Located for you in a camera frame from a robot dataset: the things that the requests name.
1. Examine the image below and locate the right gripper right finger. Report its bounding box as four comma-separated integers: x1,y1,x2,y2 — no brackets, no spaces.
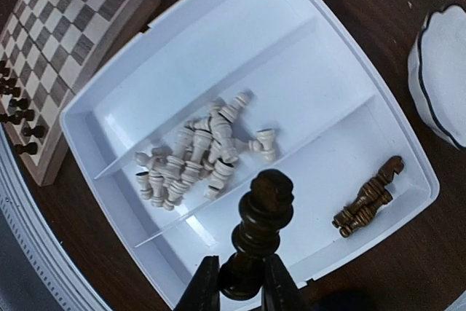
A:
262,254,309,311

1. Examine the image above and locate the dark king piece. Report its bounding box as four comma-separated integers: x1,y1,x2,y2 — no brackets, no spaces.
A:
218,169,294,301

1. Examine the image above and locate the white scalloped ceramic bowl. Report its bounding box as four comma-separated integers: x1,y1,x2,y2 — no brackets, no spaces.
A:
408,3,465,151

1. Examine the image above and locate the wooden chess board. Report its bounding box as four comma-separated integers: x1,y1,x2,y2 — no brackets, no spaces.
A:
1,0,160,186

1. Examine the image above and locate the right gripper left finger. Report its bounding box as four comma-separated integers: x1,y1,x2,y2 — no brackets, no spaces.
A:
174,256,221,311

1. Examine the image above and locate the pile of dark chess pieces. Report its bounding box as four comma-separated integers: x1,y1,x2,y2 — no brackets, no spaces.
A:
332,155,404,238

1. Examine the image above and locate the front aluminium rail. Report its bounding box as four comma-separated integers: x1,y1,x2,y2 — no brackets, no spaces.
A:
1,131,110,310

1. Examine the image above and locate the white divided plastic tray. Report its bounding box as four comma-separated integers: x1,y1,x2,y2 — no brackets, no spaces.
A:
60,0,439,307

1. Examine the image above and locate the pile of white chess pieces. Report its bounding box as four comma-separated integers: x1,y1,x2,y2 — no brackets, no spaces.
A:
134,92,276,210

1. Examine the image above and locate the dark rook piece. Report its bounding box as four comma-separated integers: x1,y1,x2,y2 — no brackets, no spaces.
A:
8,98,30,110

